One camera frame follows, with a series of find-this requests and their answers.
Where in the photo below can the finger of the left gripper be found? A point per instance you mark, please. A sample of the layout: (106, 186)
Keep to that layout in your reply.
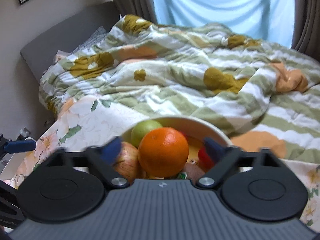
(13, 147)

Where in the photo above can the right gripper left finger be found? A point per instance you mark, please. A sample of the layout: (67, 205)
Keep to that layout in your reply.
(101, 160)

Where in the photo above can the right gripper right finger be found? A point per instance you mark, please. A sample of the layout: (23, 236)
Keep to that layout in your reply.
(224, 158)

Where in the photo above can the red cherry tomato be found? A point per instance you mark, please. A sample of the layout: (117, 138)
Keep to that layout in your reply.
(205, 162)

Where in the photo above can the large wrinkled yellow apple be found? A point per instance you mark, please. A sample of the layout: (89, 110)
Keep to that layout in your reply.
(127, 163)

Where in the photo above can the brown kiwi with sticker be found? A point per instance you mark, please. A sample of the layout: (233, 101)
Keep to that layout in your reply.
(191, 171)

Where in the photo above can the green apple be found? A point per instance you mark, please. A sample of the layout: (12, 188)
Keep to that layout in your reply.
(141, 129)

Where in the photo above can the large orange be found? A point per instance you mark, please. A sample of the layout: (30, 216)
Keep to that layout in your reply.
(163, 152)

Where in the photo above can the floral white tablecloth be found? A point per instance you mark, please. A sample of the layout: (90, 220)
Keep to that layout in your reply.
(82, 129)

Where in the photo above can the cream bowl with yellow cartoon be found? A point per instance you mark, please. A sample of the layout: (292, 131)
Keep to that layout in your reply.
(194, 131)

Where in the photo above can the floral striped quilt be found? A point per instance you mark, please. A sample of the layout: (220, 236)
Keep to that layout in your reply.
(245, 87)

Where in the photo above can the grey bed headboard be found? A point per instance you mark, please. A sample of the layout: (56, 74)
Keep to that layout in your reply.
(67, 35)

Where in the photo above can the patterned grey pillow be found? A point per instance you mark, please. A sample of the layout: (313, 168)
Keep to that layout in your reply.
(91, 40)

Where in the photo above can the right brown curtain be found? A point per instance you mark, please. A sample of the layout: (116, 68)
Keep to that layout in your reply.
(306, 30)

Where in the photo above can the light blue window sheet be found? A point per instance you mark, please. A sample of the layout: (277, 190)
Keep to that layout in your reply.
(271, 20)

